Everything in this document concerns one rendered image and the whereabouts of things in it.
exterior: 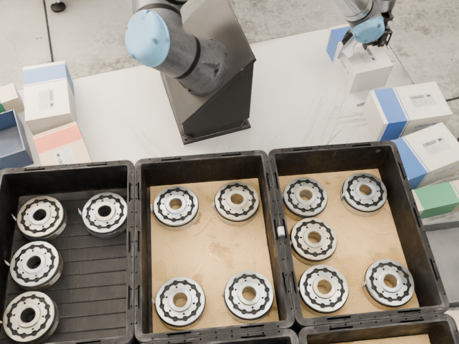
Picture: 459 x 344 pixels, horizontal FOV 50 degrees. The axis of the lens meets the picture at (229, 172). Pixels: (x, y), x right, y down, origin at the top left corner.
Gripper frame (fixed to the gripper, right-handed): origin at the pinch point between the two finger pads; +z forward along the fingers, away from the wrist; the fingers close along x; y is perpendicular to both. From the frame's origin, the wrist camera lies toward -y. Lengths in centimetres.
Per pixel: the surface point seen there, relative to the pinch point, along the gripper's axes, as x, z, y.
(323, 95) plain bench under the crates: -13.9, 6.2, 8.5
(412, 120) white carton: 2.1, -2.6, 29.7
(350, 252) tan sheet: -31, -7, 62
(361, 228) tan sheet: -27, -7, 57
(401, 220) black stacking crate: -19, -11, 59
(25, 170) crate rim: -97, -16, 27
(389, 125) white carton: -4.2, -1.9, 29.1
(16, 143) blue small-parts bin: -105, 6, 2
